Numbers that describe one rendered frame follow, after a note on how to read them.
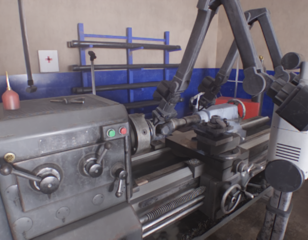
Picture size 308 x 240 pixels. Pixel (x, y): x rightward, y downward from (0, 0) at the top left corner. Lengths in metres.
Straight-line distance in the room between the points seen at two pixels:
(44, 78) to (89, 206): 3.30
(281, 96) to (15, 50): 3.84
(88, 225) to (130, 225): 0.19
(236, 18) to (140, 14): 4.15
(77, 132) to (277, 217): 1.01
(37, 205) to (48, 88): 3.33
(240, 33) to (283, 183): 0.66
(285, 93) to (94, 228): 0.94
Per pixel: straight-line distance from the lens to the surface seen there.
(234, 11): 0.89
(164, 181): 1.31
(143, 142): 1.23
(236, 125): 1.94
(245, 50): 0.85
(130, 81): 4.57
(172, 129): 1.44
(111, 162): 0.98
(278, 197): 1.19
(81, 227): 1.06
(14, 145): 0.86
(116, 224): 1.08
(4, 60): 4.08
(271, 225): 1.28
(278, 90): 0.81
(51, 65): 4.02
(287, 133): 0.98
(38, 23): 4.17
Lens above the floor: 1.53
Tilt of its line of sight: 16 degrees down
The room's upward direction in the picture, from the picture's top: straight up
